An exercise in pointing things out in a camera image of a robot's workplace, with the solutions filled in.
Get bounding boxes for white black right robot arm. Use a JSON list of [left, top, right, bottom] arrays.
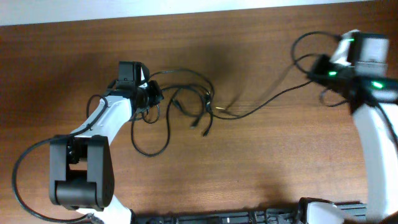
[[307, 30, 397, 223]]

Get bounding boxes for black usb cables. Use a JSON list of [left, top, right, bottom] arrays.
[[130, 68, 240, 157]]

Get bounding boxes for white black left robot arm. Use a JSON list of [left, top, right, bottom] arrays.
[[49, 62, 164, 223]]

